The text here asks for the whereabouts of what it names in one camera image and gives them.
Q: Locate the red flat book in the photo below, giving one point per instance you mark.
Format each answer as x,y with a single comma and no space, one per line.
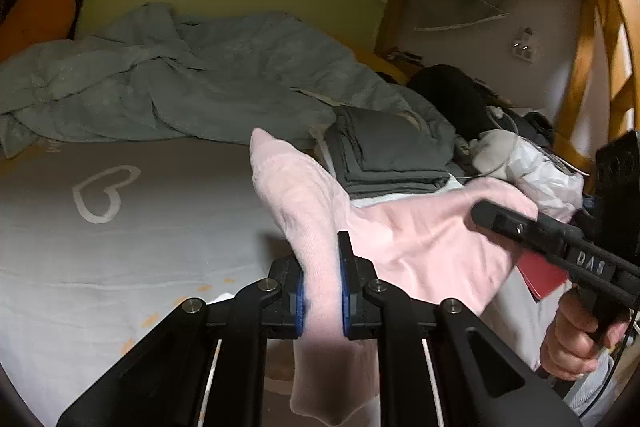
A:
540,276

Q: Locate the white plastic bag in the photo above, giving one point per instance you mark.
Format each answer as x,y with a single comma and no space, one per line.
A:
542,177

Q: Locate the dark grey folded garment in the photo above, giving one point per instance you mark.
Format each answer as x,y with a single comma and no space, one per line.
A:
375,152

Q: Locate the black clothing pile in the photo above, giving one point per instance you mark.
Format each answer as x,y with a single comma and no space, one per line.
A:
472,108

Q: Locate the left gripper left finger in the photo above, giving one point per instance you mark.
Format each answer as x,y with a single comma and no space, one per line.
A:
272,307

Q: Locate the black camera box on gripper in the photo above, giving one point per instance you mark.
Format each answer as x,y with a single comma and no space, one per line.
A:
617,194

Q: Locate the wall power socket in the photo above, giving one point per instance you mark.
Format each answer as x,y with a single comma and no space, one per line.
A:
524,45

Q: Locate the orange plush pillow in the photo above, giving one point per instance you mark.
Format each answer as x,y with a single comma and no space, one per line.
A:
31,22

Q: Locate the right hand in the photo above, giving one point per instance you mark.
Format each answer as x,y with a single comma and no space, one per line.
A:
568,351

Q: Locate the grey bed sheet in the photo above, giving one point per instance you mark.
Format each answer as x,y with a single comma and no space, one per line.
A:
99,242

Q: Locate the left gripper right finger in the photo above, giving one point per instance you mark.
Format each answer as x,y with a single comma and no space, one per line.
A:
371,305

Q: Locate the grey-green rumpled blanket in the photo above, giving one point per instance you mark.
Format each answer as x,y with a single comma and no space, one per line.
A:
154,75

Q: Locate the pink t-shirt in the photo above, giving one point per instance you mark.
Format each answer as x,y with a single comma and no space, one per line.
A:
425,245

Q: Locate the wooden bed rail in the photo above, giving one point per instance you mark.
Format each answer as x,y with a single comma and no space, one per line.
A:
595,56

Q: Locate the white folded garment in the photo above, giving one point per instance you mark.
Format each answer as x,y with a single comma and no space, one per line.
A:
322,154

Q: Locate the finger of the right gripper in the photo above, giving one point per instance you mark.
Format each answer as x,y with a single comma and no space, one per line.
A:
505,216

